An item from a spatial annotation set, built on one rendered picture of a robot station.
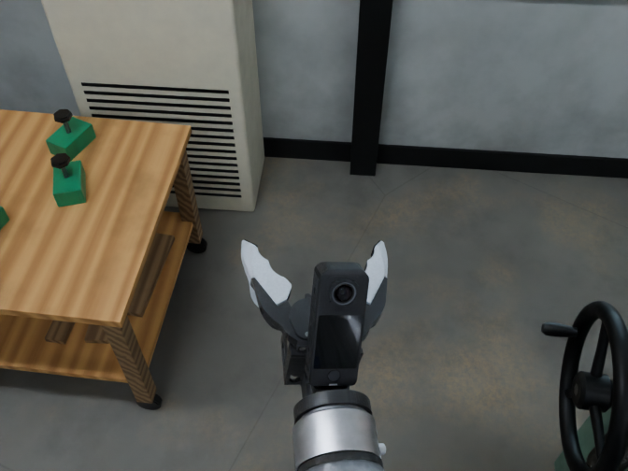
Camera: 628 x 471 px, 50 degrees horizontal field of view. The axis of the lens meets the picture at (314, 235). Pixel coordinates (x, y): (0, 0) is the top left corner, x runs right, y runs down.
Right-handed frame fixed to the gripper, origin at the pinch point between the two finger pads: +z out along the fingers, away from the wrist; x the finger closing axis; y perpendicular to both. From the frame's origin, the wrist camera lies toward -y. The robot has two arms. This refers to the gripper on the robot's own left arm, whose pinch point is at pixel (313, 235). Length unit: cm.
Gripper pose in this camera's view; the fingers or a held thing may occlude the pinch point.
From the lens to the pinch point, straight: 71.9
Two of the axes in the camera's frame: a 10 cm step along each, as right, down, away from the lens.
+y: -1.4, 6.4, 7.6
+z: -1.0, -7.7, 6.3
